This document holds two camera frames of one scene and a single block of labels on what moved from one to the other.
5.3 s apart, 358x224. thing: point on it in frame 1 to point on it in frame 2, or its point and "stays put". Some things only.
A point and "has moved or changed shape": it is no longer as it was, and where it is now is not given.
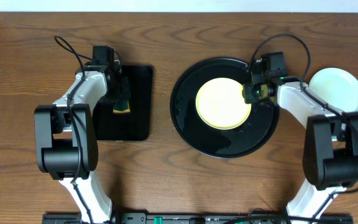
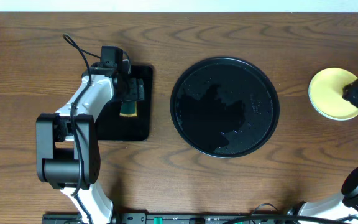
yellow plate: [220, 104] to [325, 93]
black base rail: [199, 218] stays put
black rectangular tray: [135, 126] stays put
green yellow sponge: [121, 106] has moved or changed shape
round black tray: [239, 140] stays put
